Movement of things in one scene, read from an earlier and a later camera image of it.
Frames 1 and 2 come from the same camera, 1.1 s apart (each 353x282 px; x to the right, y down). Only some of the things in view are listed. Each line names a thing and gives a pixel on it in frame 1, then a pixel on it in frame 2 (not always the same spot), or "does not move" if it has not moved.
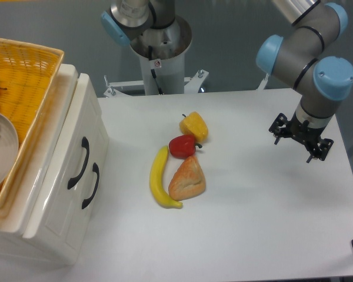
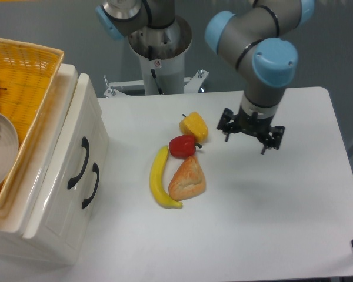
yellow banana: x=155 y=181 does not move
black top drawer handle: x=85 y=144 does not move
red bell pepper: x=183 y=146 does not move
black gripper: x=300 y=131 → x=253 y=123
